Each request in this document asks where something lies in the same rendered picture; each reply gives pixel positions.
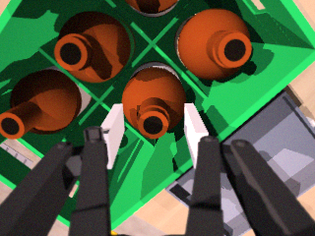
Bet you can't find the dark grey rectangular tray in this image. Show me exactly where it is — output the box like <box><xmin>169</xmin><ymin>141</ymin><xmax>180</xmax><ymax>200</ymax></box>
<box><xmin>164</xmin><ymin>91</ymin><xmax>315</xmax><ymax>236</ymax></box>

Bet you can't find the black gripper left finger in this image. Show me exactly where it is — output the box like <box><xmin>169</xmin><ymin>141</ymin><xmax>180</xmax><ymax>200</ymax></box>
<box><xmin>0</xmin><ymin>104</ymin><xmax>125</xmax><ymax>236</ymax></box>

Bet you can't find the green bottle crate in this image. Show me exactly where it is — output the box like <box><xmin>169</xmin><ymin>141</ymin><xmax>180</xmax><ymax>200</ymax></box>
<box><xmin>0</xmin><ymin>0</ymin><xmax>283</xmax><ymax>231</ymax></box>

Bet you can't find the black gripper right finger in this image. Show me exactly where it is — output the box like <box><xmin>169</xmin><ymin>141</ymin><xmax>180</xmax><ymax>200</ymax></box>
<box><xmin>184</xmin><ymin>103</ymin><xmax>315</xmax><ymax>236</ymax></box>

